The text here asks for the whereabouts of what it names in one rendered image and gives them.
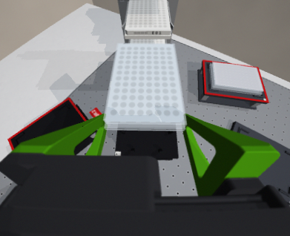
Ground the grey shelf rack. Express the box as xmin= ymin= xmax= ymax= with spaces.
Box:
xmin=118 ymin=0 xmax=179 ymax=43

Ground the grey perforated work table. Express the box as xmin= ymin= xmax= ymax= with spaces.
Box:
xmin=0 ymin=39 xmax=290 ymax=205

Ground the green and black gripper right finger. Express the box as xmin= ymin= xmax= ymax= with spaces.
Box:
xmin=183 ymin=114 xmax=280 ymax=196

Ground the black two-tier stand with grey legs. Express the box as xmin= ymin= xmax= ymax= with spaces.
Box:
xmin=115 ymin=131 xmax=179 ymax=160

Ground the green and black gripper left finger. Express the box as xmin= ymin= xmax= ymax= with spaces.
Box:
xmin=11 ymin=114 xmax=107 ymax=156

